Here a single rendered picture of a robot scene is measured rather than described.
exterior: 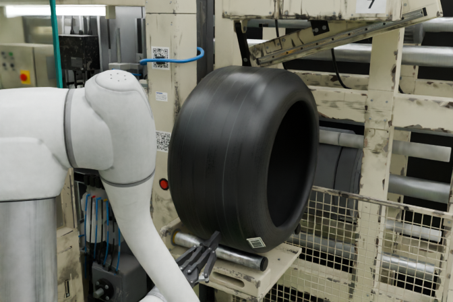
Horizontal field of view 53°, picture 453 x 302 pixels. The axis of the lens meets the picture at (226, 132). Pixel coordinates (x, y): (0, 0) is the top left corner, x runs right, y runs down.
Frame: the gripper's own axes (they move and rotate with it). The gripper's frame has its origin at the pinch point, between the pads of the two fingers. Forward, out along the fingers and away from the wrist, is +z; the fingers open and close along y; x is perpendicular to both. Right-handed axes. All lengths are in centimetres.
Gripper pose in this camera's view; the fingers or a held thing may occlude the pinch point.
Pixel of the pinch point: (213, 242)
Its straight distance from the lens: 134.5
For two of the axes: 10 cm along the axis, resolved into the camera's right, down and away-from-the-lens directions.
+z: 4.9, -4.4, 7.5
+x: 1.2, 8.9, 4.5
